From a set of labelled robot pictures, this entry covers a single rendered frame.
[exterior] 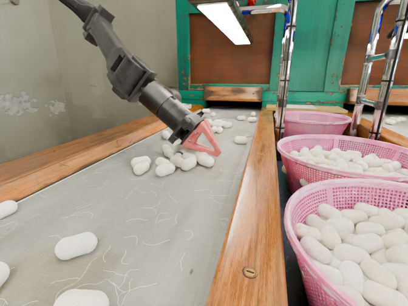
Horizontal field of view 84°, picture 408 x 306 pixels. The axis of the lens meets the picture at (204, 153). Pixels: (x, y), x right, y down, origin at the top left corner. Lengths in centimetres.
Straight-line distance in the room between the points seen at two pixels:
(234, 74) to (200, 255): 110
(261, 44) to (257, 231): 110
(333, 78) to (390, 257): 104
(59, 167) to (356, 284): 45
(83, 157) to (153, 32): 192
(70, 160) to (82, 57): 236
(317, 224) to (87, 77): 266
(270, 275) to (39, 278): 20
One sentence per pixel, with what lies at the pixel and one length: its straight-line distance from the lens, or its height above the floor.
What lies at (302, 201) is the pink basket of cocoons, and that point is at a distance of 33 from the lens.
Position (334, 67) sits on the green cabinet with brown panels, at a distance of 127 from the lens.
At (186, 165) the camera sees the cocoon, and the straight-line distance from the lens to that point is 42.
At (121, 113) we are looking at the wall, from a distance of 257.
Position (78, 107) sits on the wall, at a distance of 294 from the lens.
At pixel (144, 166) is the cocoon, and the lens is 43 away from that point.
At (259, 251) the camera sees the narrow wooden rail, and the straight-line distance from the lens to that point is 22.
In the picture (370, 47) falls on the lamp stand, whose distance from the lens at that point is 88.
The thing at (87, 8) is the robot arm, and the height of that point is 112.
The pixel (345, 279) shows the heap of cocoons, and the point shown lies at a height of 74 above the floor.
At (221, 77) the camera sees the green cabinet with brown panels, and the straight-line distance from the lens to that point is 128.
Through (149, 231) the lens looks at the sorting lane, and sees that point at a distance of 29.
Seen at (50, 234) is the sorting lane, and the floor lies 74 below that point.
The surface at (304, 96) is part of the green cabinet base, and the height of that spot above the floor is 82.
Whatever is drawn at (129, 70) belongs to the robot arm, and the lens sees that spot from 51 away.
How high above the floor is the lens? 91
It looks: 18 degrees down
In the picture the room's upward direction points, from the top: straight up
